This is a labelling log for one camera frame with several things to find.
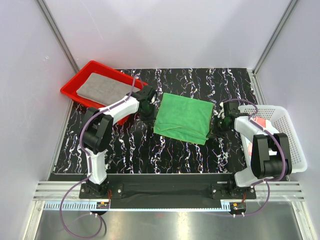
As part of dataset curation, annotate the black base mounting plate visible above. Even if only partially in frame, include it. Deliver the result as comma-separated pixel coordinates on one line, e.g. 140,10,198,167
49,173,264,211

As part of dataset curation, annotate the grey towel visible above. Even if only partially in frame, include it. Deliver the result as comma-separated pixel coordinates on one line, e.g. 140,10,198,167
76,73,144,109

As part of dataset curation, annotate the green towel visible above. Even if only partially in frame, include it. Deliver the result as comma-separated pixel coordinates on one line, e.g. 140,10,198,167
153,93,214,145

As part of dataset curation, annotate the white perforated basket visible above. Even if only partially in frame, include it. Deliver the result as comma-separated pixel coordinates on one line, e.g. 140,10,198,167
237,104,308,173

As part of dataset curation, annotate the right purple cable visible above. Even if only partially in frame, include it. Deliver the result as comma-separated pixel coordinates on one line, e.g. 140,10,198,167
228,98,288,216

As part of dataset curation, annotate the pink cloth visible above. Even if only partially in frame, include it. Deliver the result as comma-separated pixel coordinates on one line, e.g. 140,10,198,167
247,117,273,157

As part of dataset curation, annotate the connector board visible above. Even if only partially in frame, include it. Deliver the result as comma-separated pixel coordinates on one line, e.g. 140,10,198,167
230,202,247,212
96,201,110,210

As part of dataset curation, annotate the white cloth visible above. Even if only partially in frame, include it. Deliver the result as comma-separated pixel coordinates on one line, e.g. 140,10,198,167
243,117,280,151

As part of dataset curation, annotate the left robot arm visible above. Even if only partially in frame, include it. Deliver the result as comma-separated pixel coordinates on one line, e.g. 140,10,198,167
79,85,158,198

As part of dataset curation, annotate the right connector board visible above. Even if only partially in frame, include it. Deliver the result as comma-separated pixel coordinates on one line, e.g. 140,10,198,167
230,202,247,212

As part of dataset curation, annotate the red plastic tray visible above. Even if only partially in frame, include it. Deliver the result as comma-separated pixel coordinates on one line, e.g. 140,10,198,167
60,60,148,125

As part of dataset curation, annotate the left connector board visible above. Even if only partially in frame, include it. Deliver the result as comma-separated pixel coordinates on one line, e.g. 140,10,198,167
96,201,110,210

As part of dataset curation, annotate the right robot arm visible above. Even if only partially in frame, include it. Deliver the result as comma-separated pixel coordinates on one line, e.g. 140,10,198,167
210,98,293,199

